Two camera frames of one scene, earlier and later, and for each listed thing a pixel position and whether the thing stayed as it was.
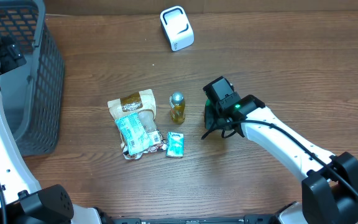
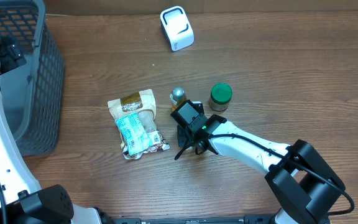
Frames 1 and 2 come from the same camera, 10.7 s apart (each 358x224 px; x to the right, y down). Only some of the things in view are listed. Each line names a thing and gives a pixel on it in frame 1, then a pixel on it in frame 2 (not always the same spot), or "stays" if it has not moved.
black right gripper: [212, 123] -> [185, 141]
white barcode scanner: [177, 26] stays
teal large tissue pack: [133, 133] stays
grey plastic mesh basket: [32, 94] stays
